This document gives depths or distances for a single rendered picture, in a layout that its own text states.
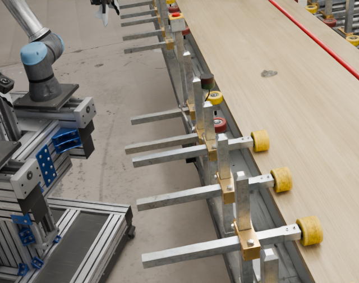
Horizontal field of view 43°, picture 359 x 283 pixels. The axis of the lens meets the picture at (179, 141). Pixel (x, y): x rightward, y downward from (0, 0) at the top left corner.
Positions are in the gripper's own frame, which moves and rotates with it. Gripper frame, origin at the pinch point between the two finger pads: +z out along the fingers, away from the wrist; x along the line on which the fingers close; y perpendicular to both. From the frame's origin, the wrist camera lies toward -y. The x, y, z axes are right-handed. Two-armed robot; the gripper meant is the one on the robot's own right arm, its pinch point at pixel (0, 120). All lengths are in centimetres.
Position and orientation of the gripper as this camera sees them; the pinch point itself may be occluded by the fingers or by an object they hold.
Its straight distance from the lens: 143.6
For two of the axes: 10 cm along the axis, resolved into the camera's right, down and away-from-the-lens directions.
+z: 1.2, 8.3, 5.4
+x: -2.8, 5.5, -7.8
